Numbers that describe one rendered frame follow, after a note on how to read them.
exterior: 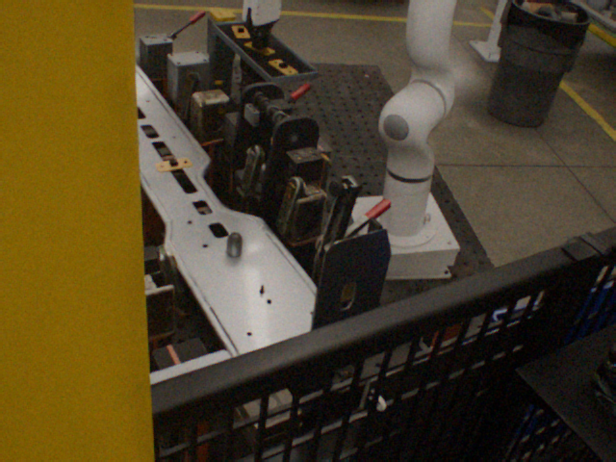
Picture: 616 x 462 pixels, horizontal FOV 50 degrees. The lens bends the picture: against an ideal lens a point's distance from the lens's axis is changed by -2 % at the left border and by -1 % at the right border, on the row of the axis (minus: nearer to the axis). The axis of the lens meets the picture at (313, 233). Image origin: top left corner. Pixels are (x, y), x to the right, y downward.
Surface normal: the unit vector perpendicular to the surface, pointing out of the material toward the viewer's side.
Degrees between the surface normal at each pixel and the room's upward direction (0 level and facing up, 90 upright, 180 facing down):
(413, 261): 90
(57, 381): 90
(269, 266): 0
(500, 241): 0
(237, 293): 0
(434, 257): 90
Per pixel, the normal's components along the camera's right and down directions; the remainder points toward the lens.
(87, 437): 0.50, 0.58
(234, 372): 0.12, -0.78
